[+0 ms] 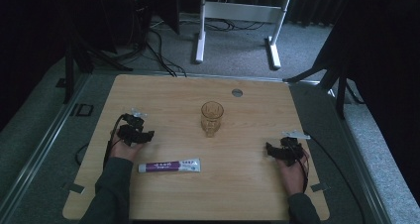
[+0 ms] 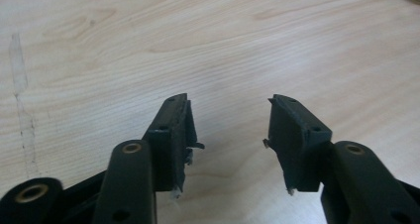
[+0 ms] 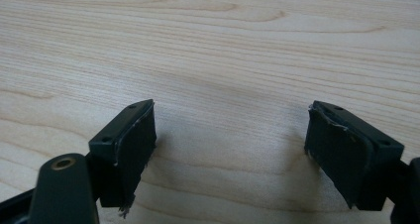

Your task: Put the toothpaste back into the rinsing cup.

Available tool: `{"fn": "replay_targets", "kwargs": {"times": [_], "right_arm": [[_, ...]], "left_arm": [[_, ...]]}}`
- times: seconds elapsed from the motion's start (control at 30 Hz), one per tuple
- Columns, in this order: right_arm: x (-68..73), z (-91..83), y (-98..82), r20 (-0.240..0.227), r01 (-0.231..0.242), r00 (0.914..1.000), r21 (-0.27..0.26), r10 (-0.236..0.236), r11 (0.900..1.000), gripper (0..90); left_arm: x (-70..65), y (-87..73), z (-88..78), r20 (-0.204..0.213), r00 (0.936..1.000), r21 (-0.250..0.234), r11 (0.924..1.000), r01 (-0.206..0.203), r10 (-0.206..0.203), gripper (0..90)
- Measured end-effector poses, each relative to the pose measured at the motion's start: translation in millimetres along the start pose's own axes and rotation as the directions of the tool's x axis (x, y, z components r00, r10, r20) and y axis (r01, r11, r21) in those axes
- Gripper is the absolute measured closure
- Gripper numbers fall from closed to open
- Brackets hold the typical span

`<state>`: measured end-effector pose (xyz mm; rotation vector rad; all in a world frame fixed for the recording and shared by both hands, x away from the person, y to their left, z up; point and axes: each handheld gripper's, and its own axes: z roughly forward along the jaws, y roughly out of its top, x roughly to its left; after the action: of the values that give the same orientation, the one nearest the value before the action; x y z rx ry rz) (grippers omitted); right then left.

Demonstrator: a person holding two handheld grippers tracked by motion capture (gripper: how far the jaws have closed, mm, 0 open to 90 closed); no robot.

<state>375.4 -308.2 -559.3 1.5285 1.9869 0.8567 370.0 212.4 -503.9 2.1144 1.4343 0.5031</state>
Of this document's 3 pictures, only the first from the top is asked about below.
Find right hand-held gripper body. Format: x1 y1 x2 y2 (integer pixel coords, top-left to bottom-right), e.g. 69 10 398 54
278 130 312 168

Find grey tape piece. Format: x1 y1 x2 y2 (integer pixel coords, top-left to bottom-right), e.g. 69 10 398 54
62 181 86 195
310 181 331 193

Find person's right hand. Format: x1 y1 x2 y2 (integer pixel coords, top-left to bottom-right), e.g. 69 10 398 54
275 156 307 197

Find clear glass cup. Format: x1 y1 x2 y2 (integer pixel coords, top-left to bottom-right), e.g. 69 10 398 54
200 100 225 139

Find thin black floor cable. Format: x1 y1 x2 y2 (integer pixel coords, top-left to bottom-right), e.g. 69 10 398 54
305 133 368 224

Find black cables under desk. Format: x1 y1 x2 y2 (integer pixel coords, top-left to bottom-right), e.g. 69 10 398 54
179 17 266 33

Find black floor cables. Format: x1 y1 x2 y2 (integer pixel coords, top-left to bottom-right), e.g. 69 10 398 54
145 28 188 78

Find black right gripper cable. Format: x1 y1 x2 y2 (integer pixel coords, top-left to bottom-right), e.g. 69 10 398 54
295 143 311 194

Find dark computer tower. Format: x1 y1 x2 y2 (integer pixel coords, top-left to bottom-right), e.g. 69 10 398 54
128 0 154 51

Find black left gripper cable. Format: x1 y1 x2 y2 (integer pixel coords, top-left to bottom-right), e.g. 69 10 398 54
102 113 127 170

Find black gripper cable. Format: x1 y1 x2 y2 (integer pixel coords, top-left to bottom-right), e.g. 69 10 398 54
295 143 311 194
102 113 127 170

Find person's left hand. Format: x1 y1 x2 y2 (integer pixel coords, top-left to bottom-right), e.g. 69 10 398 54
109 138 145 164

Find white and purple toothpaste tube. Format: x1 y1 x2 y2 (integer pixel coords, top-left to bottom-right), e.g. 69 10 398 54
138 158 202 174

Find black tripod stand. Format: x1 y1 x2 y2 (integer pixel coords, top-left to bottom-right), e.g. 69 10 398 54
282 35 366 121
54 5 135 105

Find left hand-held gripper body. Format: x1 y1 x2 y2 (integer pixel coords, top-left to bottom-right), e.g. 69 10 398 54
117 107 151 148

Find white desk frame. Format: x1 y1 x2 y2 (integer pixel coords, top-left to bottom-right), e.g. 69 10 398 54
193 0 293 70

